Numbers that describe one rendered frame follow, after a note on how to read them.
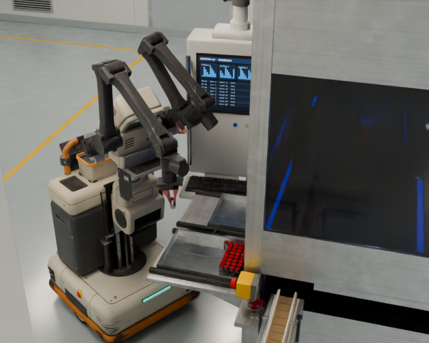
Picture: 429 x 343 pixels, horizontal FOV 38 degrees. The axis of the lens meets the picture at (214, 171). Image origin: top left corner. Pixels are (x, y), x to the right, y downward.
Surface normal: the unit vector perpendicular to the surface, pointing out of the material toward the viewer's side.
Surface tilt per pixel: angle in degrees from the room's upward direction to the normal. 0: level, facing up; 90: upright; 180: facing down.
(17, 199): 0
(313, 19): 90
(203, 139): 90
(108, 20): 90
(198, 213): 0
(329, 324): 90
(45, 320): 0
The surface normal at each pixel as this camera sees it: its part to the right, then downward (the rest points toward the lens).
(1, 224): 0.96, 0.14
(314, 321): -0.27, 0.48
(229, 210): 0.00, -0.87
